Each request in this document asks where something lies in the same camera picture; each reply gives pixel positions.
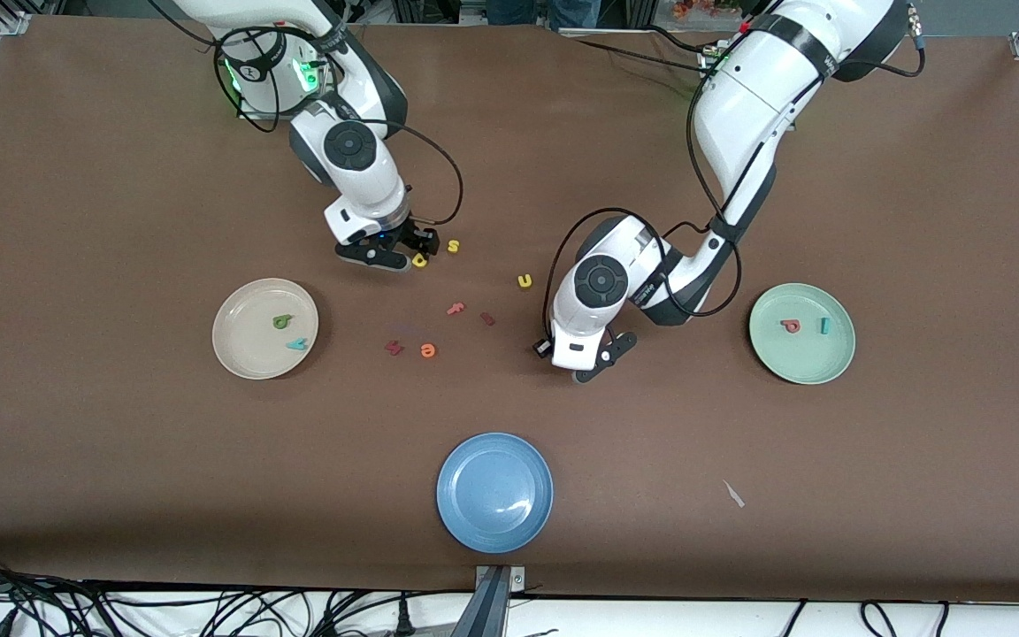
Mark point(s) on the wide dark red foam letter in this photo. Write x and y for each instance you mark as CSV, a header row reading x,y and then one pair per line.
x,y
394,347

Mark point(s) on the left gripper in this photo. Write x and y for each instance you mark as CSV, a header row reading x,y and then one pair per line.
x,y
547,352

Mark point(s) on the teal foam letter y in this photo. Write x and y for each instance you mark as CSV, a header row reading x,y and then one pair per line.
x,y
297,344

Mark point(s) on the pink foam letter p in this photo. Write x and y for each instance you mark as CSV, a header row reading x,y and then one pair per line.
x,y
791,326

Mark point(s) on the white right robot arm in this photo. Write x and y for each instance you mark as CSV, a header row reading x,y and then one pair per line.
x,y
366,190

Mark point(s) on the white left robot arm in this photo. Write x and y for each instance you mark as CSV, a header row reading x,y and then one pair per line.
x,y
757,88

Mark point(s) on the white paper scrap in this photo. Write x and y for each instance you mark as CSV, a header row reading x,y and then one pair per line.
x,y
733,493

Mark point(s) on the blue plate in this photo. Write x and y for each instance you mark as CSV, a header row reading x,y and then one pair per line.
x,y
494,492

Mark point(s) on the aluminium frame corner bracket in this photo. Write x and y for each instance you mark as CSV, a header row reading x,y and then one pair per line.
x,y
14,22

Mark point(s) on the grey metal camera post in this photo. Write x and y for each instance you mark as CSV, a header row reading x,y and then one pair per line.
x,y
490,602

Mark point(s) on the orange decorative object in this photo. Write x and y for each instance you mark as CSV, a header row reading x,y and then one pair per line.
x,y
704,7

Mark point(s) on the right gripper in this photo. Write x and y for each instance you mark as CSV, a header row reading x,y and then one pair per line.
x,y
409,235

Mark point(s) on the beige brown plate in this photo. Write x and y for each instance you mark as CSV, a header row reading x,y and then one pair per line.
x,y
249,332

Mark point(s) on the green foam letter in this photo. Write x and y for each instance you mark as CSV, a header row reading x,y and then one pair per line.
x,y
283,322

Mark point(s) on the pale green plate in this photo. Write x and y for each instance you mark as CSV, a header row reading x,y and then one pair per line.
x,y
806,358

